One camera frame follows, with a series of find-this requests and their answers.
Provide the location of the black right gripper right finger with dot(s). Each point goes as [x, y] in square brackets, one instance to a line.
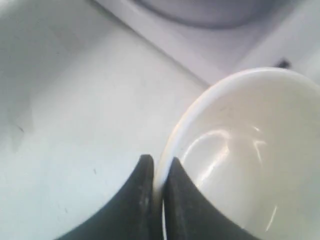
[190, 216]

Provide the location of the white ceramic bowl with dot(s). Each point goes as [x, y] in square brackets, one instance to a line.
[251, 145]

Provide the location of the white microwave oven body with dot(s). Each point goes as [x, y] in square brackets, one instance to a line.
[87, 87]

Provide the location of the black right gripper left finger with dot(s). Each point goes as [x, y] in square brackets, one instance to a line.
[128, 215]

